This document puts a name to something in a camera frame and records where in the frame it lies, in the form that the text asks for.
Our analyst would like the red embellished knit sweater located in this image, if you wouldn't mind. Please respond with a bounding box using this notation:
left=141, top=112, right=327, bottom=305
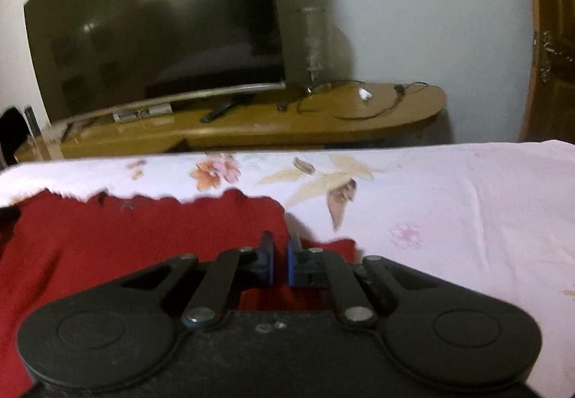
left=1, top=189, right=332, bottom=397

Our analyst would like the wooden TV stand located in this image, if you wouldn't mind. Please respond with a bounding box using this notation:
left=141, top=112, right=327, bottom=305
left=15, top=82, right=446, bottom=163

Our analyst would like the small white object on stand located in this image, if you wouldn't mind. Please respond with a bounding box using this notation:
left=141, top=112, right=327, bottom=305
left=358, top=87, right=372, bottom=102

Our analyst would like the floral white bed sheet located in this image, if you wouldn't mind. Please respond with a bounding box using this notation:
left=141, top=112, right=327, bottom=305
left=1, top=141, right=574, bottom=397

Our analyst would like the grey remote in holder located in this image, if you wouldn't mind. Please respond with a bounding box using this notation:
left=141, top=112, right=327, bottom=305
left=24, top=106, right=41, bottom=138

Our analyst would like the clear glass vase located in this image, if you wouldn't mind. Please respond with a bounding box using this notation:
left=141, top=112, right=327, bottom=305
left=300, top=6, right=327, bottom=89

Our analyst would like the black chair back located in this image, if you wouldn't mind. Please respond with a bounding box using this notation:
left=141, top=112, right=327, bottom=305
left=0, top=107, right=30, bottom=167

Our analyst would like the large black curved television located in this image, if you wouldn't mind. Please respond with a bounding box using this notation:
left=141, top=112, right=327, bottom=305
left=23, top=0, right=286, bottom=123

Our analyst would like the wooden door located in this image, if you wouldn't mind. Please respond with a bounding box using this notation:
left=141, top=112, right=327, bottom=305
left=520, top=0, right=574, bottom=143

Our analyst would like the black cable on stand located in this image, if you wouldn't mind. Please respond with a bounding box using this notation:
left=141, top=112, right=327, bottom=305
left=276, top=79, right=430, bottom=122

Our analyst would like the brass door handle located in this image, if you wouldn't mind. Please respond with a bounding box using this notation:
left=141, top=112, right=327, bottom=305
left=536, top=31, right=574, bottom=83

